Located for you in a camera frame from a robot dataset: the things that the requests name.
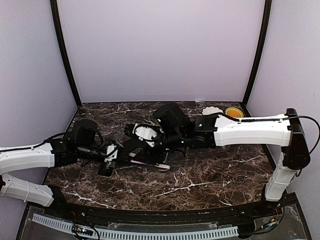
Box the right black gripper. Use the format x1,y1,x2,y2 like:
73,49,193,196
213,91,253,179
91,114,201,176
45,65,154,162
132,127,186,166

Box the phone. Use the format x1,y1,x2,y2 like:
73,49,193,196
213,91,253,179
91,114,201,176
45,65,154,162
160,152,169,164
97,163,115,178
129,153,155,166

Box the pink phone case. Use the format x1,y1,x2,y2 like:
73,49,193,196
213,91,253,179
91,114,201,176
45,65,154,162
153,164,171,171

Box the black smartphone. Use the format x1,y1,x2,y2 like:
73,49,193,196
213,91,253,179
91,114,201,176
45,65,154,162
123,138,144,152

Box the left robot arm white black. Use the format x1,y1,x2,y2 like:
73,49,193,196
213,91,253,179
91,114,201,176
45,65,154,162
0,119,131,218

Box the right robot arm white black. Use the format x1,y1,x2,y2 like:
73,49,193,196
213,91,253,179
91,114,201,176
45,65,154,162
124,102,312,217

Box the white scalloped bowl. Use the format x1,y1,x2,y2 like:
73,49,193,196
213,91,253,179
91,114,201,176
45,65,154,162
202,106,223,116

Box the small green circuit board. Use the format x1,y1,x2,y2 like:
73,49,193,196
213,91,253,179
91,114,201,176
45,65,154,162
71,224,94,237

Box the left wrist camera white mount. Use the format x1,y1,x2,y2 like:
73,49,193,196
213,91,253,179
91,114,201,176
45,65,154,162
104,142,127,164

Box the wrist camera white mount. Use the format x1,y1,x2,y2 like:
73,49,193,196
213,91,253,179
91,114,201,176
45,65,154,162
124,123,162,148
104,142,127,164

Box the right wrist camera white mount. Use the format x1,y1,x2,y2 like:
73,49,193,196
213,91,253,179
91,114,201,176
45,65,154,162
124,123,162,148

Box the white slotted cable duct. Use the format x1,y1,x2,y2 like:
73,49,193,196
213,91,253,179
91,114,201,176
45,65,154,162
32,213,239,240

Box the black front rail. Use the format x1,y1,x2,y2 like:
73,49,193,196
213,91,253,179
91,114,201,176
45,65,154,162
45,201,283,226

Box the left black frame post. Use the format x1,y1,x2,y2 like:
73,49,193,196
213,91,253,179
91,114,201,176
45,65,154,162
49,0,82,108

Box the black frame post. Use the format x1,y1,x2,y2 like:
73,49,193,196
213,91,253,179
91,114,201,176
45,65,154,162
241,0,273,108
49,0,82,108

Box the right black frame post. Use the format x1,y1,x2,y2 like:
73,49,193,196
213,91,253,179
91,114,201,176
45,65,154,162
241,0,273,108

